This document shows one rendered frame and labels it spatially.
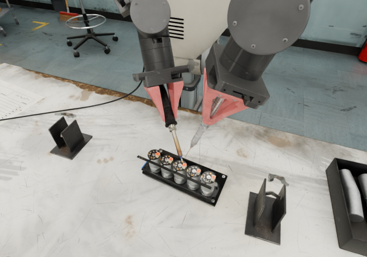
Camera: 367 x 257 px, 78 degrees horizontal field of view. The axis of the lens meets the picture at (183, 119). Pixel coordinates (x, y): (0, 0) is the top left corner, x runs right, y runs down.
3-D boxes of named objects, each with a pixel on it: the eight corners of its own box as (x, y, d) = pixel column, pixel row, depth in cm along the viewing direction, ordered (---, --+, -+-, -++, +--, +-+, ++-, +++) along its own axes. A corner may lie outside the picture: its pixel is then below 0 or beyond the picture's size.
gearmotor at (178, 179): (177, 173, 46) (177, 157, 43) (188, 178, 45) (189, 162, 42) (171, 182, 45) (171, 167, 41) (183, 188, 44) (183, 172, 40)
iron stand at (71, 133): (90, 153, 56) (95, 115, 55) (63, 163, 48) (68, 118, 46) (70, 147, 58) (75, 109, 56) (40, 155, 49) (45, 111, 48)
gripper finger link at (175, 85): (190, 119, 43) (182, 69, 41) (153, 127, 42) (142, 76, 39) (181, 113, 50) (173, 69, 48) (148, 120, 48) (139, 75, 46)
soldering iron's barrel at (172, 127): (183, 156, 44) (174, 126, 46) (184, 154, 42) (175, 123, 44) (176, 158, 43) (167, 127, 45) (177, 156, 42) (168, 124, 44)
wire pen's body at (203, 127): (198, 146, 38) (230, 97, 31) (189, 144, 38) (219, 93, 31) (198, 139, 39) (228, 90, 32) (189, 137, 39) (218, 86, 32)
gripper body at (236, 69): (212, 93, 26) (247, 32, 21) (207, 52, 33) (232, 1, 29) (262, 110, 27) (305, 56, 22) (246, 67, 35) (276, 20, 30)
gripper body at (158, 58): (191, 74, 42) (185, 32, 40) (136, 85, 40) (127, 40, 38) (182, 74, 48) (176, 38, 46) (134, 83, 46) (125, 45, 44)
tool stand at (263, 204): (274, 223, 44) (288, 169, 42) (283, 258, 34) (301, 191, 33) (244, 214, 45) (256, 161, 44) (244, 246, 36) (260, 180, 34)
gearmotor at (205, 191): (203, 184, 44) (205, 169, 41) (214, 190, 44) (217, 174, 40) (197, 194, 43) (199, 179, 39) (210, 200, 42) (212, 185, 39)
